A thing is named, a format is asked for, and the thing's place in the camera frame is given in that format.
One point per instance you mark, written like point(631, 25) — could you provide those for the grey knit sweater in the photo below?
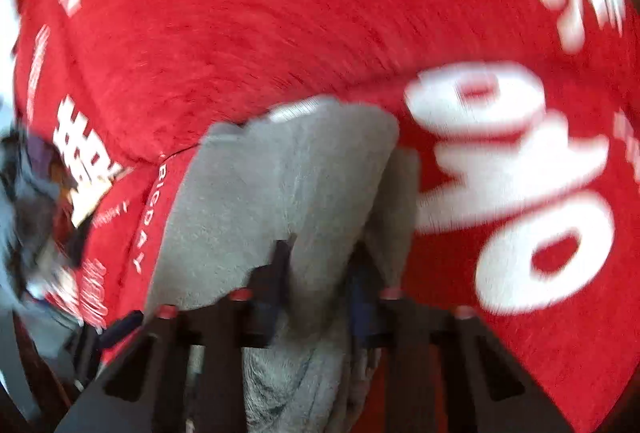
point(327, 176)

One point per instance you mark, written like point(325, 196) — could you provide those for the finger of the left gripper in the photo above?
point(120, 329)

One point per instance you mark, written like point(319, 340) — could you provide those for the cream white garment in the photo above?
point(98, 200)

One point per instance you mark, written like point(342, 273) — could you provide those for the red wedding bed cover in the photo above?
point(526, 205)

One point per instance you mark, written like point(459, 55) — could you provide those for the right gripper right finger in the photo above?
point(442, 373)

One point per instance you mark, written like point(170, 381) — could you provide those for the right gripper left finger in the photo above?
point(183, 371)

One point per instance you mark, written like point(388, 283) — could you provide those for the grey clothes pile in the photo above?
point(39, 243)

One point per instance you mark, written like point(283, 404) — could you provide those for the red wedding pillow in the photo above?
point(144, 78)

